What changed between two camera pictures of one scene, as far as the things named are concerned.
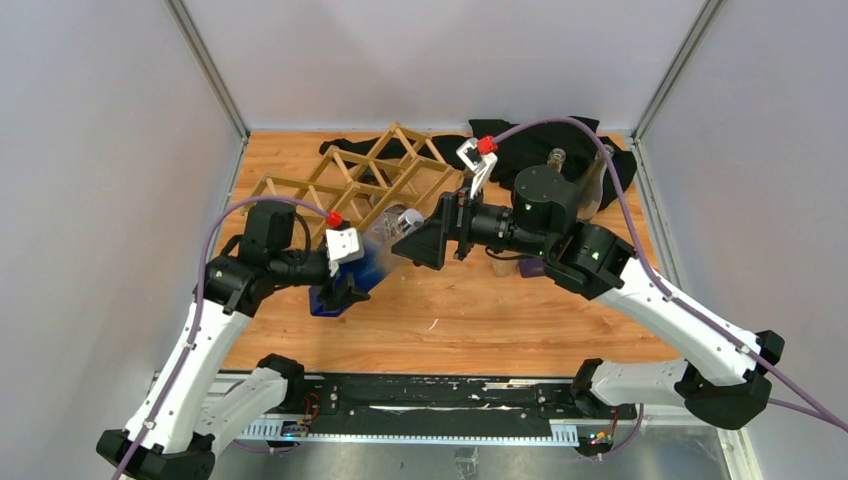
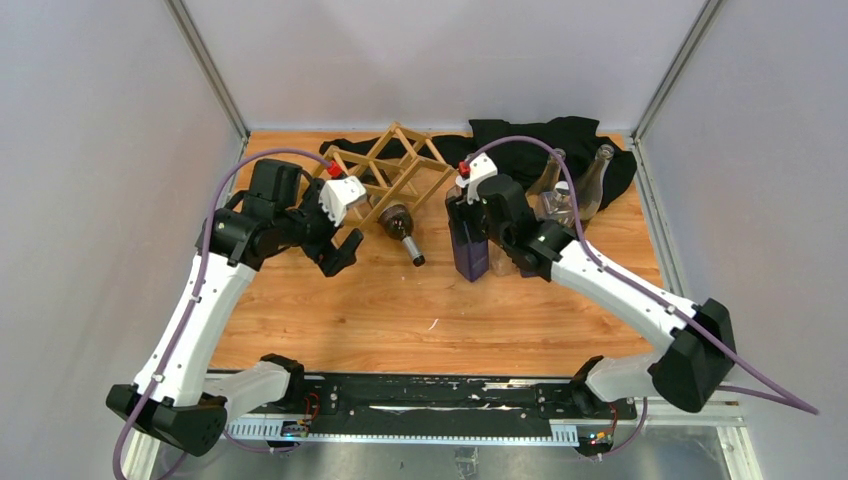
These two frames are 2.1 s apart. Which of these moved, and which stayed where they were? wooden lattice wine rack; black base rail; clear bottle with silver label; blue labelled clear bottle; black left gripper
Moved: black left gripper; blue labelled clear bottle
Stayed: wooden lattice wine rack; clear bottle with silver label; black base rail
